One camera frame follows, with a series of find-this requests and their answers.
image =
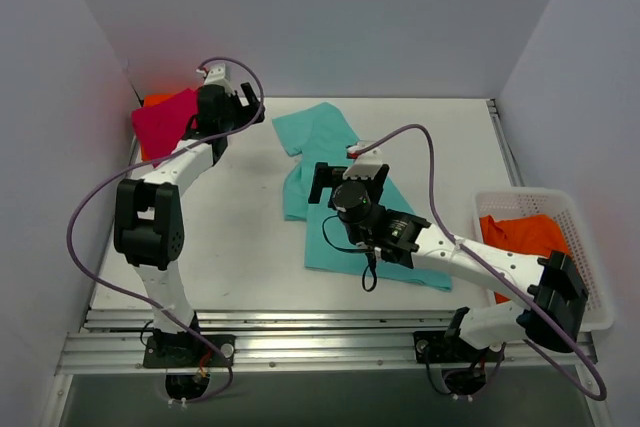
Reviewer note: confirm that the orange t shirt in basket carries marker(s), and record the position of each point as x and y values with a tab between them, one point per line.
535	235

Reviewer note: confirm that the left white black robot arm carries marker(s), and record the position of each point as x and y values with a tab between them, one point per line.
149	229

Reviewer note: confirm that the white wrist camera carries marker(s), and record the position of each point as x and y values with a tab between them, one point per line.
366	161
217	75

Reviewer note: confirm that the white plastic basket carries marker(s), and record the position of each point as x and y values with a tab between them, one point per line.
519	202

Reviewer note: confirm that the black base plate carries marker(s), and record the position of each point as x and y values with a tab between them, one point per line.
174	351
433	347

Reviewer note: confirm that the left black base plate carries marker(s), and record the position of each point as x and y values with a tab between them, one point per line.
174	351

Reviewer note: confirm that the folded magenta t shirt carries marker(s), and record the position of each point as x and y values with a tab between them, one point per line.
185	102

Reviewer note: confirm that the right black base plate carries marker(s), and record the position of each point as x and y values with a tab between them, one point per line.
433	347

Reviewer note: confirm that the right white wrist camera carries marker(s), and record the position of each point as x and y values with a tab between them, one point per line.
366	161

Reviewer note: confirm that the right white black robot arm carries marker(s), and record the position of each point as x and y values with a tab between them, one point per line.
546	296

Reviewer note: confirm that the aluminium rail frame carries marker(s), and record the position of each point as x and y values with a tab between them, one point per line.
108	342

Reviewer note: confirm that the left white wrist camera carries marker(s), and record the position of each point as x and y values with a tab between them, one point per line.
217	75

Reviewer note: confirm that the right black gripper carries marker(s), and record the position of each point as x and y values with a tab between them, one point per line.
324	175

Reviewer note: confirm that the folded orange t shirt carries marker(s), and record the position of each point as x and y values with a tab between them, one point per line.
155	125

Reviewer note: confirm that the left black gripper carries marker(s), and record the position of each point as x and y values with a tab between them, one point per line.
239	105

